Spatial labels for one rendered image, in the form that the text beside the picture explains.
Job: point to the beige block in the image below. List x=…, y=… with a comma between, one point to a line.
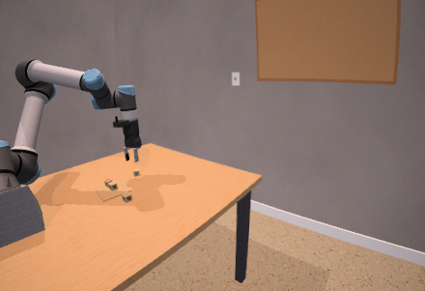
x=136, y=172
x=112, y=185
x=106, y=181
x=127, y=197

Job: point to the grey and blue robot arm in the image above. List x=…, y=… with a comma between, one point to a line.
x=18, y=165

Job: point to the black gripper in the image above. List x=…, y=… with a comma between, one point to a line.
x=130, y=126

